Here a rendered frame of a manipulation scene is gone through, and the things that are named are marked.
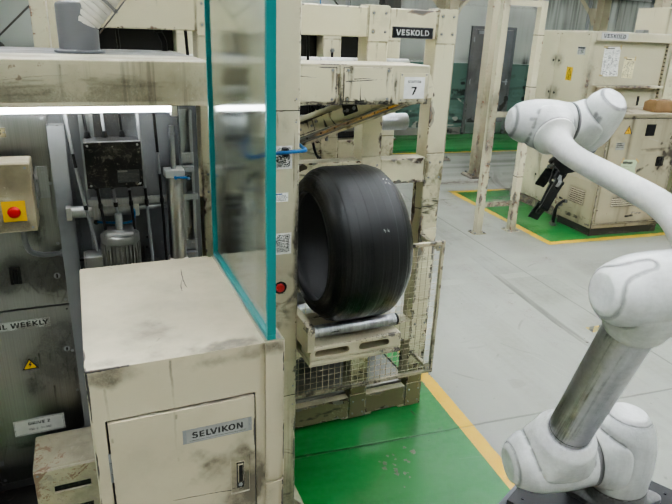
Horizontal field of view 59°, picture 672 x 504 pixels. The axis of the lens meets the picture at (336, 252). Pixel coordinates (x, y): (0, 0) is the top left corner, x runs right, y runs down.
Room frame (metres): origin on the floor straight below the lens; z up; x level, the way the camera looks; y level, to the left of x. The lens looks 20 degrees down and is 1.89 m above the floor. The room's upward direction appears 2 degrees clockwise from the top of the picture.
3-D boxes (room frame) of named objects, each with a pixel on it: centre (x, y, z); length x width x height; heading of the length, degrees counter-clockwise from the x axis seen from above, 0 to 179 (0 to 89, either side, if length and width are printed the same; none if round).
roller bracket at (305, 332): (1.98, 0.15, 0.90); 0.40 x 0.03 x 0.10; 24
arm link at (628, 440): (1.28, -0.75, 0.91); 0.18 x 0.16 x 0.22; 101
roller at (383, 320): (1.92, -0.07, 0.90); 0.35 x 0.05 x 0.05; 114
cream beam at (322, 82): (2.37, -0.01, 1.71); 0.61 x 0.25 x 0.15; 114
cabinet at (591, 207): (6.26, -2.94, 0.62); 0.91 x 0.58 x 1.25; 109
